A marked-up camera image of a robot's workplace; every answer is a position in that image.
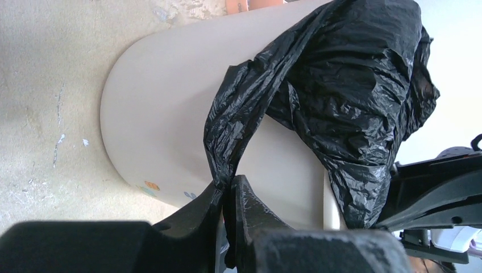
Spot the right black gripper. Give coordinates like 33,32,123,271
375,151,481,264

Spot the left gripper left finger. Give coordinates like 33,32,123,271
1,184,222,272

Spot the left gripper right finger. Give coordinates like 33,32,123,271
224,175,412,272

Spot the black plastic trash bag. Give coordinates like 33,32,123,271
203,1,439,229

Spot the beige round trash bin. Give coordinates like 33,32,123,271
100,1,346,230

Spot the orange plastic file organizer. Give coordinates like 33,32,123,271
225,0,288,14

